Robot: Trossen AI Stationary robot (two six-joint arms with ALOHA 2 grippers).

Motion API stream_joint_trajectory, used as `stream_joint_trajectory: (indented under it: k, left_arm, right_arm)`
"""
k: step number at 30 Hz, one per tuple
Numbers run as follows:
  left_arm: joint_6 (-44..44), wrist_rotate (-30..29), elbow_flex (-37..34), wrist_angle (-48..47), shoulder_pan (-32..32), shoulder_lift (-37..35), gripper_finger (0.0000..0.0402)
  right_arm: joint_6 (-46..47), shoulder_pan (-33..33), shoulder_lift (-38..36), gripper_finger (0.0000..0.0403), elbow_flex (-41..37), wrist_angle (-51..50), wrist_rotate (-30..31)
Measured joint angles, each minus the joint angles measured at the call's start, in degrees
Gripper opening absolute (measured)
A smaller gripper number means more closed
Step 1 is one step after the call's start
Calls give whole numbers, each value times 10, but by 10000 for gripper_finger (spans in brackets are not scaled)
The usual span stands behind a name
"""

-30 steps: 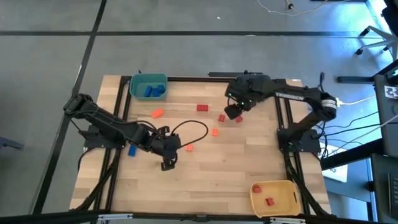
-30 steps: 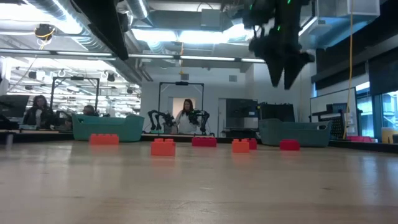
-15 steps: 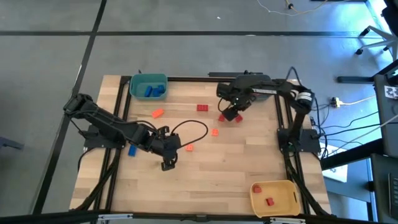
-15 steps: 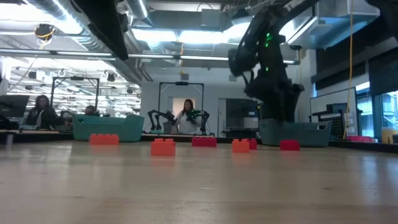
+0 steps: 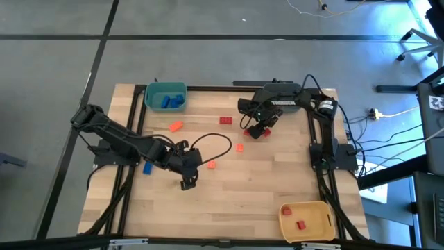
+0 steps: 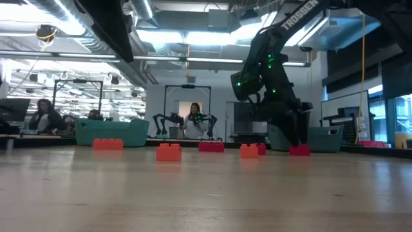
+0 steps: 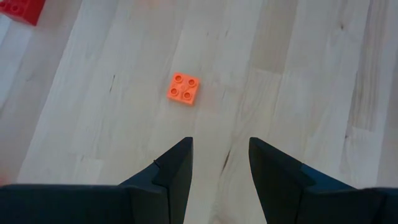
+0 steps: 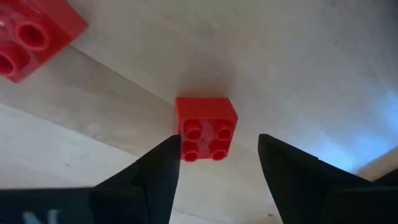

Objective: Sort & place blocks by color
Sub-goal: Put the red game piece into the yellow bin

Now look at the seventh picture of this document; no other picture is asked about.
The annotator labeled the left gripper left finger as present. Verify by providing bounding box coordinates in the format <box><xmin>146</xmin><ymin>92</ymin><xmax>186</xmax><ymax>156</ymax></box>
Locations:
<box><xmin>0</xmin><ymin>137</ymin><xmax>193</xmax><ymax>224</ymax></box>

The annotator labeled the orange small square block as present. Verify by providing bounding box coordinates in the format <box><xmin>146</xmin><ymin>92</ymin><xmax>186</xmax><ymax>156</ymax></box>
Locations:
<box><xmin>166</xmin><ymin>72</ymin><xmax>201</xmax><ymax>107</ymax></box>

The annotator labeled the red long block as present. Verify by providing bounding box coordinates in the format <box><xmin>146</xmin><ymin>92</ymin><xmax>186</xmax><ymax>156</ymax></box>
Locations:
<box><xmin>0</xmin><ymin>0</ymin><xmax>47</xmax><ymax>27</ymax></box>

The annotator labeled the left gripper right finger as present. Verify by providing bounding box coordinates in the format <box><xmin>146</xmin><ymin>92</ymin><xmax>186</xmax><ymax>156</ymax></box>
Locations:
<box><xmin>248</xmin><ymin>137</ymin><xmax>398</xmax><ymax>224</ymax></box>

